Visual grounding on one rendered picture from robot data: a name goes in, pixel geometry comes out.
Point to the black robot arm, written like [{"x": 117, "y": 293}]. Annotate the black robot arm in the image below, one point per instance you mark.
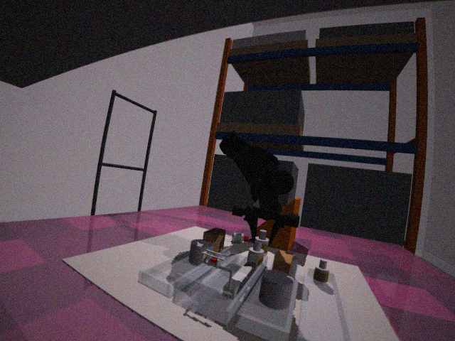
[{"x": 252, "y": 160}]

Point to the small white jar with tan label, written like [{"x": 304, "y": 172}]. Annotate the small white jar with tan label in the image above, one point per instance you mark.
[{"x": 321, "y": 273}]

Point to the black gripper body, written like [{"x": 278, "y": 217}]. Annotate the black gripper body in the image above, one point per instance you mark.
[{"x": 291, "y": 220}]

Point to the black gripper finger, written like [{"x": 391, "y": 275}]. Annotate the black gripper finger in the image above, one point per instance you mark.
[
  {"x": 274, "y": 231},
  {"x": 253, "y": 227}
]

